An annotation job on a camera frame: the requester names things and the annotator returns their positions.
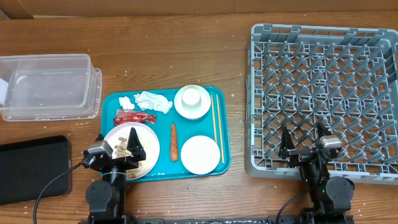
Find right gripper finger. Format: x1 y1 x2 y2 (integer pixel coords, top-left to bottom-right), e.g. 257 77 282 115
278 126 295 158
317 121 331 139

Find rice and peanut shells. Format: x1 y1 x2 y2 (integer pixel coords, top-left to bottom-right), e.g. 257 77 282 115
113 137 144 179

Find large white plate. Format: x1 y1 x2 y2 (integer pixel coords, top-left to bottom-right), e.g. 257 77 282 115
104 123 160 180

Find white bowl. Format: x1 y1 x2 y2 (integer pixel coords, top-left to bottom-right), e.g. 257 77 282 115
174 85 211 120

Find white cup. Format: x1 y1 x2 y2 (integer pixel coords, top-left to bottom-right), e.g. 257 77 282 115
182 88 201 106

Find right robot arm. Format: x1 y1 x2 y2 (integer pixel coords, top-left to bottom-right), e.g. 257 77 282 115
275 123 355 223

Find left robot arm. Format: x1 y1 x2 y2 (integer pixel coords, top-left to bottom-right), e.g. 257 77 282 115
81 128 146 224

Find grey dishwasher rack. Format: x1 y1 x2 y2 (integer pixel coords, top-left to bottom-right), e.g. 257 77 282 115
244 24 397 185

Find black waste tray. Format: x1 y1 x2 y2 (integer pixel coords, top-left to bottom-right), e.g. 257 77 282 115
1 135 72 205

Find red snack wrapper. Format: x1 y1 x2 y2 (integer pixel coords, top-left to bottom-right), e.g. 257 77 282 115
113 109 156 126

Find orange carrot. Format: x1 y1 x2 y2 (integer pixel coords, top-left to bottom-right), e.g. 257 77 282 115
170 123 178 162

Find small crumpled white tissue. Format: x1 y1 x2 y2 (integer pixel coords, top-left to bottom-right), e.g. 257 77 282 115
119 96 135 110

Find large crumpled white tissue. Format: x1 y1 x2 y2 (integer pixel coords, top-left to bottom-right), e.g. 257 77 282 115
134 91 173 114

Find teal plastic tray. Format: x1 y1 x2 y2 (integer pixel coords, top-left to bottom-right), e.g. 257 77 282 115
101 86 231 183

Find clear plastic bin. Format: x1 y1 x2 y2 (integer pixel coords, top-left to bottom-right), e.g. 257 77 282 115
1 54 102 121

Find right wooden chopstick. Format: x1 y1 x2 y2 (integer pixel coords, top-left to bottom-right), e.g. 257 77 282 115
216 95 225 164

